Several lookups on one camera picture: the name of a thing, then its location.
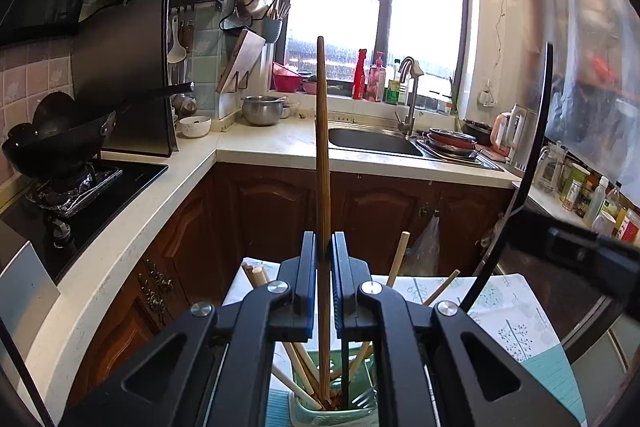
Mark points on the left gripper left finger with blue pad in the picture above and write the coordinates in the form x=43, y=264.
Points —
x=212, y=366

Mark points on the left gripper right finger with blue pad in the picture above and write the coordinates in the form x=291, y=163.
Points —
x=435, y=366

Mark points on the black chopstick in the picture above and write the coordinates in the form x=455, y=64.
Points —
x=493, y=254

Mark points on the green plastic utensil holder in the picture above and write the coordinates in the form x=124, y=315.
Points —
x=362, y=407

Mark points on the light wooden chopstick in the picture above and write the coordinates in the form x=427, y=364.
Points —
x=366, y=348

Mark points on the light chopstick red end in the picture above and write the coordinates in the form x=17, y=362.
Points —
x=306, y=372

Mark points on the leaf print tablecloth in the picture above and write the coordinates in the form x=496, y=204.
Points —
x=507, y=309

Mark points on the plastic bag on cabinet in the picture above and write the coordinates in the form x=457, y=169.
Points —
x=421, y=260

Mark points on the glass pitcher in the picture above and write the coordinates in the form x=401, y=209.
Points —
x=549, y=167

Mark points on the dark wood cabinets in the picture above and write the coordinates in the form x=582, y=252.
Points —
x=242, y=212

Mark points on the steel electric kettle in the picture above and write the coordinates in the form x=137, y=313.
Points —
x=511, y=134

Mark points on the red frying pan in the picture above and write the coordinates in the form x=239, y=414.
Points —
x=452, y=138

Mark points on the black gas stove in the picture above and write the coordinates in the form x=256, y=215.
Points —
x=62, y=226

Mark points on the steel sink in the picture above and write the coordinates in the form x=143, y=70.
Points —
x=372, y=141

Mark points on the chrome faucet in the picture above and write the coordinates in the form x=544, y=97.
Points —
x=409, y=68

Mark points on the white small bowl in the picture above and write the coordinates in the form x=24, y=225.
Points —
x=194, y=127

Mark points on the steel mixing bowl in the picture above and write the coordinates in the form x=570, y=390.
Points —
x=263, y=110

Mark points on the green detergent bottle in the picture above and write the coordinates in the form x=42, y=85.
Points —
x=392, y=90

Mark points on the black wok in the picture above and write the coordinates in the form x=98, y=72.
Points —
x=70, y=133

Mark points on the pink soap bottle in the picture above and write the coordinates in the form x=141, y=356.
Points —
x=376, y=79

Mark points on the red bottle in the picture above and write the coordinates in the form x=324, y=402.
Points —
x=359, y=81

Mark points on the red plastic basin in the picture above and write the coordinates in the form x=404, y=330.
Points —
x=284, y=79

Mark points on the wooden cutting board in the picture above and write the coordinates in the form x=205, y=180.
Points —
x=245, y=54

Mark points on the steel appliance side panel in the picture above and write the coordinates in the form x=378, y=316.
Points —
x=118, y=55

